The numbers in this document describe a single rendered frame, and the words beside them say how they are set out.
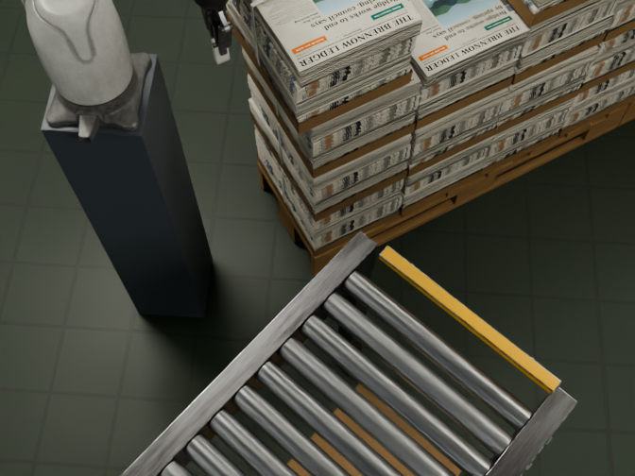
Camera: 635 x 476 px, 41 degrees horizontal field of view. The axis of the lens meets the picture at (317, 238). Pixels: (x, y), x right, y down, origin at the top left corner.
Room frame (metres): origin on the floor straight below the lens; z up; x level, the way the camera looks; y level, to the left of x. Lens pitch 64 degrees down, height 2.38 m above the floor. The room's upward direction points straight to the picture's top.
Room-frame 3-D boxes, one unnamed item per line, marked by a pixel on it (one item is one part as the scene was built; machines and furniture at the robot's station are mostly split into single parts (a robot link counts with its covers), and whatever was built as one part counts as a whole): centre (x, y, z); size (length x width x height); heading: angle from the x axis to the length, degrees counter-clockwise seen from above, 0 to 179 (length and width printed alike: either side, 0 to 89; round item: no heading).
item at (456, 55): (1.47, -0.41, 0.42); 1.17 x 0.39 x 0.83; 118
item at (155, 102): (1.01, 0.43, 0.50); 0.20 x 0.20 x 1.00; 86
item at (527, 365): (0.60, -0.30, 0.81); 0.43 x 0.03 x 0.02; 48
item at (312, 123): (1.15, -0.05, 0.86); 0.29 x 0.16 x 0.04; 119
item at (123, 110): (0.99, 0.44, 1.03); 0.22 x 0.18 x 0.06; 176
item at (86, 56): (1.02, 0.44, 1.17); 0.18 x 0.16 x 0.22; 22
